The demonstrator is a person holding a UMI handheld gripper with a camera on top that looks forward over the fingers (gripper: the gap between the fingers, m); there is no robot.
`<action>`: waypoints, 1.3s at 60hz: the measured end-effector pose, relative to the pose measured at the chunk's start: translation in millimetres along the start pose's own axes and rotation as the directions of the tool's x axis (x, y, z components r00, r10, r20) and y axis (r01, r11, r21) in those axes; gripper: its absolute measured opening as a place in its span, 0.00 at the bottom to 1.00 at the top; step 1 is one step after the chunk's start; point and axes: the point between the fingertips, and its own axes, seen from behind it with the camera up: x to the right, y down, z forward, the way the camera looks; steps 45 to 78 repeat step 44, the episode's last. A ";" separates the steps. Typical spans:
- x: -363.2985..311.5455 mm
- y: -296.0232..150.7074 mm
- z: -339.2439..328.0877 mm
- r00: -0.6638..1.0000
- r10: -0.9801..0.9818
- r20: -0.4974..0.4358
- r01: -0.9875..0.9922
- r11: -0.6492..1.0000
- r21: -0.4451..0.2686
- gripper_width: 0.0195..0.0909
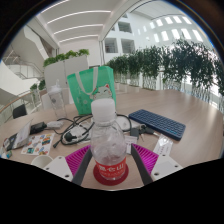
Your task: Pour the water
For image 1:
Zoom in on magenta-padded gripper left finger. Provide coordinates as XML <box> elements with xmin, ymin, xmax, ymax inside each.
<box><xmin>43</xmin><ymin>144</ymin><xmax>93</xmax><ymax>187</ymax></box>

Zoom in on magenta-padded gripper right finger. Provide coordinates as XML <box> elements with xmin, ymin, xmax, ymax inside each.
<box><xmin>130</xmin><ymin>143</ymin><xmax>184</xmax><ymax>186</ymax></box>

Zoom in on clear red-label water bottle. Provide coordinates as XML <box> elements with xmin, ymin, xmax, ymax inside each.
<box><xmin>89</xmin><ymin>98</ymin><xmax>129</xmax><ymax>183</ymax></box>

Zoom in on white plastic packet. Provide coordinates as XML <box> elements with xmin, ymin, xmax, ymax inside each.
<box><xmin>152</xmin><ymin>133</ymin><xmax>175</xmax><ymax>157</ymax></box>

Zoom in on colourful sticker sheet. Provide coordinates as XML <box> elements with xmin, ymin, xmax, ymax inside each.
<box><xmin>20</xmin><ymin>132</ymin><xmax>56</xmax><ymax>157</ymax></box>

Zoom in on white power strip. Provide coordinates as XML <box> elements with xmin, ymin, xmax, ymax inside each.
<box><xmin>61</xmin><ymin>124</ymin><xmax>94</xmax><ymax>145</ymax></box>

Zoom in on small white tag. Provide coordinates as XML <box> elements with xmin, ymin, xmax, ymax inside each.
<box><xmin>123</xmin><ymin>134</ymin><xmax>139</xmax><ymax>155</ymax></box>

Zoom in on dark blue keyboard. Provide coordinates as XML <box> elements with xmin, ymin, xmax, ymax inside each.
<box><xmin>127</xmin><ymin>108</ymin><xmax>187</xmax><ymax>142</ymax></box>

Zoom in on black charger block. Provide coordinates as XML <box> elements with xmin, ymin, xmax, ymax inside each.
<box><xmin>29</xmin><ymin>121</ymin><xmax>48</xmax><ymax>136</ymax></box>

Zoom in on blue and green tube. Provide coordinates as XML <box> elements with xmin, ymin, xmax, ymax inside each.
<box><xmin>0</xmin><ymin>150</ymin><xmax>14</xmax><ymax>160</ymax></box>

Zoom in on clear plastic tumbler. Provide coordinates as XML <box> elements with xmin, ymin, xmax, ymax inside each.
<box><xmin>46</xmin><ymin>79</ymin><xmax>68</xmax><ymax>120</ymax></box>

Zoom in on black chair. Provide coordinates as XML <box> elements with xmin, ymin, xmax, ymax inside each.
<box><xmin>12</xmin><ymin>103</ymin><xmax>29</xmax><ymax>120</ymax></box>

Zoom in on green tote bag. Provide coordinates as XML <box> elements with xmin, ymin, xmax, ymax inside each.
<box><xmin>66</xmin><ymin>65</ymin><xmax>118</xmax><ymax>116</ymax></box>

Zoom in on potted green plant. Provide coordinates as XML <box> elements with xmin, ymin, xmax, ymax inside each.
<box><xmin>28</xmin><ymin>79</ymin><xmax>47</xmax><ymax>102</ymax></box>

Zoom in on white cabinet with plants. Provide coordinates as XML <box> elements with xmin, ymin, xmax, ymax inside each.
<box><xmin>42</xmin><ymin>48</ymin><xmax>91</xmax><ymax>92</ymax></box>

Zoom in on green hedge row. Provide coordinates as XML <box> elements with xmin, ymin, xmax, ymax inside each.
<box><xmin>105</xmin><ymin>38</ymin><xmax>224</xmax><ymax>106</ymax></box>

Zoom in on ceiling light strips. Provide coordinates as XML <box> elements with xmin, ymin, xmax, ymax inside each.
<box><xmin>45</xmin><ymin>0</ymin><xmax>113</xmax><ymax>45</ymax></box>

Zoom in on black cable bundle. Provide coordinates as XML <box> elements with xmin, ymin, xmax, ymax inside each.
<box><xmin>51</xmin><ymin>112</ymin><xmax>133</xmax><ymax>150</ymax></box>

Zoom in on glass balustrade with wooden rail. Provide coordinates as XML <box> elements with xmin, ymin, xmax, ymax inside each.
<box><xmin>0</xmin><ymin>89</ymin><xmax>45</xmax><ymax>119</ymax></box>

